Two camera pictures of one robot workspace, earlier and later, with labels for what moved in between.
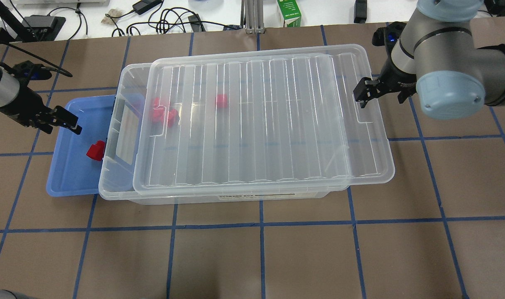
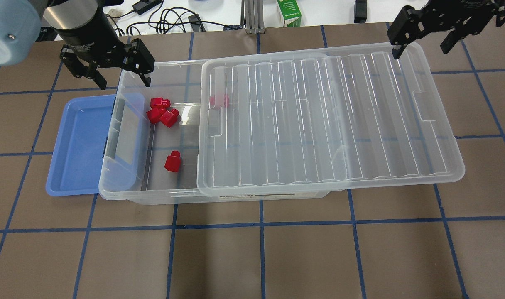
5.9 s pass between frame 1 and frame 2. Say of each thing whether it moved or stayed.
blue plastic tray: stayed
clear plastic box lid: moved
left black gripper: moved
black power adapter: stayed
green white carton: stayed
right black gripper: moved
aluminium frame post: stayed
